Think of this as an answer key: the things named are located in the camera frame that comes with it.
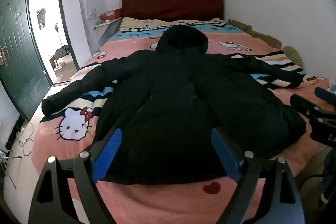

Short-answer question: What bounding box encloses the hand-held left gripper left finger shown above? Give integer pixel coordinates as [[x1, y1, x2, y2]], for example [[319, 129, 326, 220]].
[[28, 127, 123, 224]]

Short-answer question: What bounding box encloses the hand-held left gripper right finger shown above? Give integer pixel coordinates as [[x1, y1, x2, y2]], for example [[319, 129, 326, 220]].
[[211, 127, 306, 224]]

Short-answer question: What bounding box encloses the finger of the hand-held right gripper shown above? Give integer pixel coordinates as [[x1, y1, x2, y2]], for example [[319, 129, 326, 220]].
[[314, 87, 336, 107], [290, 94, 336, 122]]

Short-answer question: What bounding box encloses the black hooded puffer jacket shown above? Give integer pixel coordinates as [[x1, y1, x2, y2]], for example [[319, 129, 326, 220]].
[[42, 25, 307, 186]]

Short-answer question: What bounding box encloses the dark clothes pile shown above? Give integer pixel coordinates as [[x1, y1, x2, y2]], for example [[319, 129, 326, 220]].
[[52, 45, 71, 60]]

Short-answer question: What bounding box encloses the olive round cushion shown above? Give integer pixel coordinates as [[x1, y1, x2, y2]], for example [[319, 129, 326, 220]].
[[282, 46, 304, 67]]

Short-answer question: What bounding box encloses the pink cartoon cat printed blanket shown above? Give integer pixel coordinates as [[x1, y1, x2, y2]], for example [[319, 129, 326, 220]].
[[31, 17, 336, 224]]

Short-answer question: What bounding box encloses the dark green door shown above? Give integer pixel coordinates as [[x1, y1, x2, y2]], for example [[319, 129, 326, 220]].
[[0, 0, 52, 122]]

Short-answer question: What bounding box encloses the orange box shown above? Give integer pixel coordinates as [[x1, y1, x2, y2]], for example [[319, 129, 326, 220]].
[[100, 9, 123, 22]]

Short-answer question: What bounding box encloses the dark red bed headboard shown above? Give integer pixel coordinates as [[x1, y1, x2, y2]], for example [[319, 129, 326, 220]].
[[121, 0, 224, 23]]

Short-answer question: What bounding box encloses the white power strip with cables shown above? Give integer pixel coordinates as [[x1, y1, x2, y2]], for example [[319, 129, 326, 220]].
[[15, 123, 36, 157]]

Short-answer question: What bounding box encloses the metal wire stand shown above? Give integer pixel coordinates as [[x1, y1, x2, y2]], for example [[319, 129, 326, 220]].
[[0, 144, 22, 189]]

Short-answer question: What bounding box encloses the white wall shelf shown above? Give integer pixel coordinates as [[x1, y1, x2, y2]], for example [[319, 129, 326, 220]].
[[92, 18, 123, 29]]

